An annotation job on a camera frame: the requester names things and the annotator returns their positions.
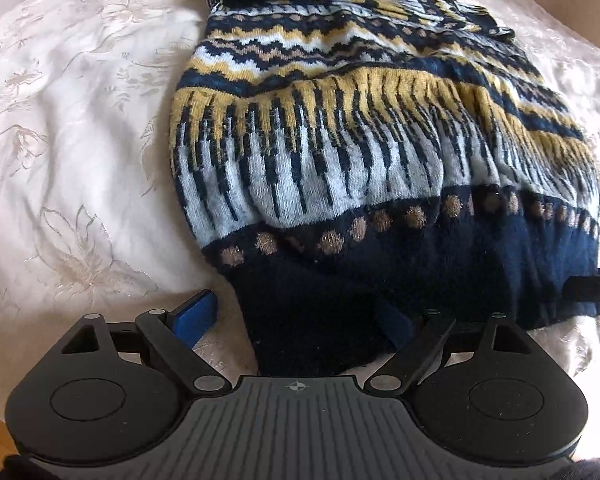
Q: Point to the cream embroidered bedspread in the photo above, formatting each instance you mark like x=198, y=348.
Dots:
x=80, y=135

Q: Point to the navy yellow white patterned sweater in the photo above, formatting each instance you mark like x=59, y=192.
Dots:
x=370, y=160

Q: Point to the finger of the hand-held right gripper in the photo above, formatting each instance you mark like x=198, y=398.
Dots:
x=595, y=287

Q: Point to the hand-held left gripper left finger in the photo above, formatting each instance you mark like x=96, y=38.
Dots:
x=196, y=316

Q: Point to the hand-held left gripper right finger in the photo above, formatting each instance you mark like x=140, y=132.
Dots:
x=397, y=325

